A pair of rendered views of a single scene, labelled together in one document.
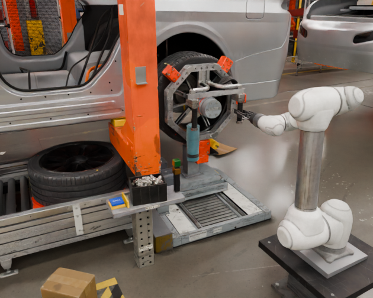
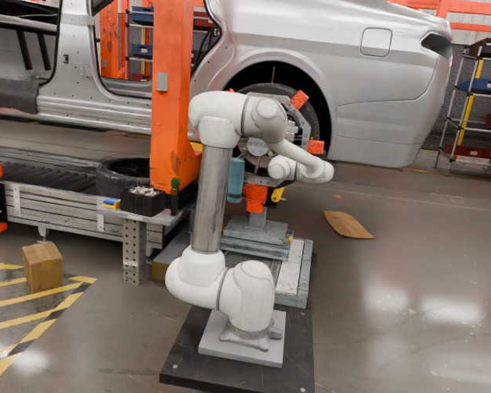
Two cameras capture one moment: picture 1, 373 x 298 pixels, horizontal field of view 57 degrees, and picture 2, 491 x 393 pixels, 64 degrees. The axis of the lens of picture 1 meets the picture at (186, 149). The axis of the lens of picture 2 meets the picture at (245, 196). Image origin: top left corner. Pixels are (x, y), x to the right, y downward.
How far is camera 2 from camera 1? 1.47 m
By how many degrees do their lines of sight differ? 33
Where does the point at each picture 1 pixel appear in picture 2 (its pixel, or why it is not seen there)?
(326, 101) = (217, 106)
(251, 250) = not seen: hidden behind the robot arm
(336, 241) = (232, 313)
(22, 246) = (54, 220)
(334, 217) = (234, 278)
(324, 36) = not seen: outside the picture
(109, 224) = not seen: hidden behind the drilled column
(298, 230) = (177, 269)
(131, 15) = (157, 18)
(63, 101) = (140, 110)
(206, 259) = (182, 306)
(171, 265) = (149, 294)
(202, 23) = (296, 52)
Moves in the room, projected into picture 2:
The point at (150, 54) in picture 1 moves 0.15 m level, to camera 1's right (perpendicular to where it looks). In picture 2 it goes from (173, 61) to (194, 63)
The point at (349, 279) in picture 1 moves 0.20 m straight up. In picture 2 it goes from (220, 368) to (224, 316)
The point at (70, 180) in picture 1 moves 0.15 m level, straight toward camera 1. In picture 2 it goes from (110, 178) to (95, 183)
